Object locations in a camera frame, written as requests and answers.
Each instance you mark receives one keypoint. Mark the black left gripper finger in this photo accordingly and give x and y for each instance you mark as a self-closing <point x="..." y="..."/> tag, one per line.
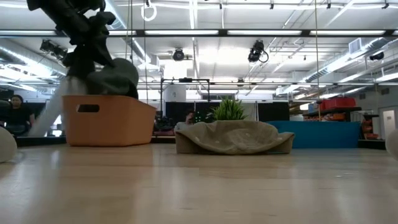
<point x="74" y="67"/>
<point x="87" y="67"/>

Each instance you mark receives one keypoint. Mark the dark green hat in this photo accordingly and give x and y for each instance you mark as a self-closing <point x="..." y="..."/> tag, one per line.
<point x="115" y="77"/>

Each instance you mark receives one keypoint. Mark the beige hat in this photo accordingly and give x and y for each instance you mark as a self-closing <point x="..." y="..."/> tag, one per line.
<point x="233" y="137"/>

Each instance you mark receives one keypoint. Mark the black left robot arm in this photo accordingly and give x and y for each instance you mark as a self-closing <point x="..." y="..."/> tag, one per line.
<point x="56" y="9"/>

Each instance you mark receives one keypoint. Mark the black ceiling lamp cluster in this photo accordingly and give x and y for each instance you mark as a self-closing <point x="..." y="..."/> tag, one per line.
<point x="53" y="49"/>

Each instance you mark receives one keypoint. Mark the orange plastic bin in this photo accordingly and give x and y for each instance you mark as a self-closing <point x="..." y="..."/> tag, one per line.
<point x="109" y="124"/>

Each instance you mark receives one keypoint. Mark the black ceiling spotlight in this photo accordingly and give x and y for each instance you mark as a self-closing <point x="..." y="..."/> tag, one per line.
<point x="178" y="55"/>

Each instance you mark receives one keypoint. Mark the off-white rounded object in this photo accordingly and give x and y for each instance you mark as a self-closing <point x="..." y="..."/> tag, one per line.
<point x="6" y="146"/>

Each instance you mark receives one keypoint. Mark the person behind table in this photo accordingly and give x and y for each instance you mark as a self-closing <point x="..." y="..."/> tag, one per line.
<point x="186" y="121"/>

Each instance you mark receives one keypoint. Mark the green plant in white pot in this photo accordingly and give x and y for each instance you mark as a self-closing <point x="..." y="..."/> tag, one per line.
<point x="229" y="110"/>

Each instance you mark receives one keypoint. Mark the blue plastic bin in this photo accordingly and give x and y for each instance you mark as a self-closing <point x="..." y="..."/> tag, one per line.
<point x="320" y="133"/>

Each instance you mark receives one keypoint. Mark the shelf with red crates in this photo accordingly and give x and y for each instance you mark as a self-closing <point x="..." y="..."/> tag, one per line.
<point x="339" y="103"/>

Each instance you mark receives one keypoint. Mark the stand with orange bins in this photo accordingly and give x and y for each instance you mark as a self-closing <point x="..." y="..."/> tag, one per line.
<point x="370" y="127"/>

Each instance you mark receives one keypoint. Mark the white door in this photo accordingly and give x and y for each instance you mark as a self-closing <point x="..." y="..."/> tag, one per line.
<point x="389" y="124"/>

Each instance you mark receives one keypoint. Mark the person by dark wall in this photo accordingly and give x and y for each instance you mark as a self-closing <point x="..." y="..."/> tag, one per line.
<point x="19" y="115"/>

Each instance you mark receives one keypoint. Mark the black table edge rail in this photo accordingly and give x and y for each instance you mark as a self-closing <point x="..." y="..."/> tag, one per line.
<point x="40" y="140"/>

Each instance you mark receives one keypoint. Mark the black overhead frame bar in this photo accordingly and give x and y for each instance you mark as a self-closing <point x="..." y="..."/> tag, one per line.
<point x="224" y="32"/>

